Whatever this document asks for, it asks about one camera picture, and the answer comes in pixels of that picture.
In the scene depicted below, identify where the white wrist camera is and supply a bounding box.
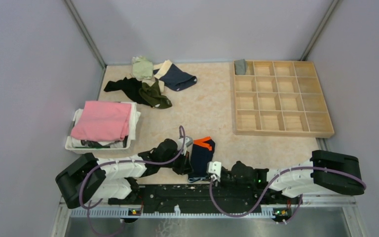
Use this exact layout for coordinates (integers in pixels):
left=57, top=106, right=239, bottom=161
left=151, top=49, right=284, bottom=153
left=177, top=136, right=193, bottom=156
left=207, top=161, right=222, bottom=182

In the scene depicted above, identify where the light green underwear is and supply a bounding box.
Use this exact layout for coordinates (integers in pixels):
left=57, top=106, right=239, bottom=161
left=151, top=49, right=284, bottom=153
left=132, top=56, right=153, bottom=80

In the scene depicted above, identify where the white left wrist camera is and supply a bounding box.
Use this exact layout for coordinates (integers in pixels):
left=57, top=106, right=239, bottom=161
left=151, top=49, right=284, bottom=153
left=177, top=136, right=193, bottom=156

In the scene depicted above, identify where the grey underwear white waistband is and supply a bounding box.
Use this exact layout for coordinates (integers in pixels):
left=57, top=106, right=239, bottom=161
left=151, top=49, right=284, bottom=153
left=234, top=59, right=247, bottom=75

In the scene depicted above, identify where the navy underwear cream waistband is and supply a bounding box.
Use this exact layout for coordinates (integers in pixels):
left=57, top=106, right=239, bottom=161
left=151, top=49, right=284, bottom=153
left=153, top=60, right=198, bottom=91

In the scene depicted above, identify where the pink folded cloth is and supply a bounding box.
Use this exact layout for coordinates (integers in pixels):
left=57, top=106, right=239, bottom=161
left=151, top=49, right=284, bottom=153
left=71, top=101, right=132, bottom=142

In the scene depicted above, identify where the black underwear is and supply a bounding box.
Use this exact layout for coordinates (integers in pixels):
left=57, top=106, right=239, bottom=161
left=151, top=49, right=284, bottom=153
left=104, top=77, right=150, bottom=106

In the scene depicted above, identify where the navy orange underwear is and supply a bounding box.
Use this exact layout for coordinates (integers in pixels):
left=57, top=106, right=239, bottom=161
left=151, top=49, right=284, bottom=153
left=188, top=136, right=216, bottom=183

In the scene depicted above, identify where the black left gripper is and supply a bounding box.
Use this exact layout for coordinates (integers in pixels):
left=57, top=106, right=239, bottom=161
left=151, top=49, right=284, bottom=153
left=160, top=148, right=193, bottom=175

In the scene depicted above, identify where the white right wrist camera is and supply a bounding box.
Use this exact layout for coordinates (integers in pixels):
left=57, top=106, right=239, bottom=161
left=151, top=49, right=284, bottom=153
left=207, top=161, right=222, bottom=182

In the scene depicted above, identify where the dark green underwear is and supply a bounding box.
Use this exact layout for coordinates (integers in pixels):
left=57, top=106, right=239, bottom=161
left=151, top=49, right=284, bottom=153
left=139, top=80, right=173, bottom=109

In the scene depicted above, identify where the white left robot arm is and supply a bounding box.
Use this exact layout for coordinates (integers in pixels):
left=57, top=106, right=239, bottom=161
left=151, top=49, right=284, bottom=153
left=55, top=137, right=193, bottom=209

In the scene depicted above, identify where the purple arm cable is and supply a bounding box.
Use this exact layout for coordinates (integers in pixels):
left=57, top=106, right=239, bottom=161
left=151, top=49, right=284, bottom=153
left=78, top=125, right=187, bottom=237
left=209, top=166, right=367, bottom=225

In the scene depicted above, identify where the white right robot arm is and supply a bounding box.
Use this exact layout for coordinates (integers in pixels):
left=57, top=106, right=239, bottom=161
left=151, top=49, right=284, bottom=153
left=218, top=150, right=367, bottom=203

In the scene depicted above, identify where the wooden compartment tray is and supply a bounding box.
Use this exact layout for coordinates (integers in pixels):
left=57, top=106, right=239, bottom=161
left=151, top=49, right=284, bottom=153
left=232, top=60, right=335, bottom=138

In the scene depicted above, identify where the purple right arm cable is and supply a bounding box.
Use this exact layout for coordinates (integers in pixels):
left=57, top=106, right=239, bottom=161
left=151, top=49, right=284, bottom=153
left=209, top=166, right=367, bottom=225

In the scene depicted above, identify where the aluminium frame rail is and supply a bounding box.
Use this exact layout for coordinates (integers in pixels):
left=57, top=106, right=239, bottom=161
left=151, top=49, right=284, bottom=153
left=51, top=195, right=370, bottom=237

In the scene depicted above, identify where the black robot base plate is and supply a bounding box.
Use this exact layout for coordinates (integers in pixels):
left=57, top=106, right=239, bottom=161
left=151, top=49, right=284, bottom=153
left=107, top=183, right=303, bottom=215

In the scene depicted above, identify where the white perforated plastic basket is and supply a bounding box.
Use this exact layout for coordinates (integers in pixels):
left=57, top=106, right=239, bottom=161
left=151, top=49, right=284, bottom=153
left=65, top=109, right=135, bottom=155

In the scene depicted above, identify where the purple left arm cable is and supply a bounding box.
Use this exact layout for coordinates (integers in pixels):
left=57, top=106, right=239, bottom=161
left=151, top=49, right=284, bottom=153
left=78, top=125, right=187, bottom=237

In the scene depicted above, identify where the white folded cloth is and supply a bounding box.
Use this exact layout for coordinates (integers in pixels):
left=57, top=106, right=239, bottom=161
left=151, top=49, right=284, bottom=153
left=73, top=102, right=141, bottom=144

